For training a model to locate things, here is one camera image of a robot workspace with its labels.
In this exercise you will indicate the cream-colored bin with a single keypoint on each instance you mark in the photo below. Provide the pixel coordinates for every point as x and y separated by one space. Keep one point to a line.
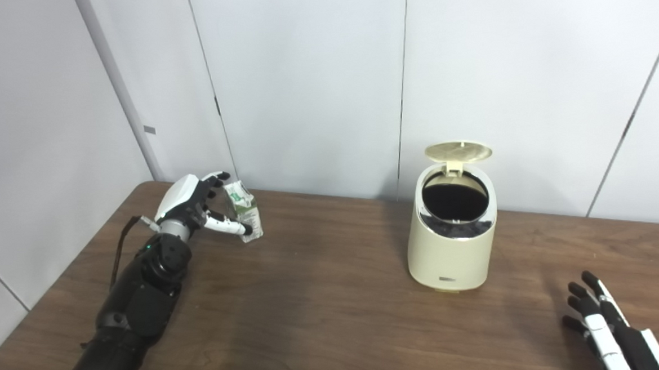
452 257

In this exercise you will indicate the green white milk carton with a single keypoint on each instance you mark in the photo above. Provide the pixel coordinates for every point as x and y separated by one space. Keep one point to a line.
246 206

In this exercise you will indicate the small gray wall tag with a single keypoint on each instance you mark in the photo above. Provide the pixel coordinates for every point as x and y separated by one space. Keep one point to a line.
149 129

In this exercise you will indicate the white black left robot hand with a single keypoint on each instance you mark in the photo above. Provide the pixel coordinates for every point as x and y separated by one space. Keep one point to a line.
181 198

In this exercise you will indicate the round cream bin lid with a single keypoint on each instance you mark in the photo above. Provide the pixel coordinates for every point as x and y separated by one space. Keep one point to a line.
457 151

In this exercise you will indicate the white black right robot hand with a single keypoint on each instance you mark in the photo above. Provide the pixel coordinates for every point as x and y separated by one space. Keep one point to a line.
631 349

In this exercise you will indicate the gray wall corner post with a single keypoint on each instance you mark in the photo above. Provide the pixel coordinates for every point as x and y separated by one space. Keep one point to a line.
121 89

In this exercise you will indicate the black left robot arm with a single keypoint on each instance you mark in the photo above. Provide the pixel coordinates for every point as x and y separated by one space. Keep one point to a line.
138 302

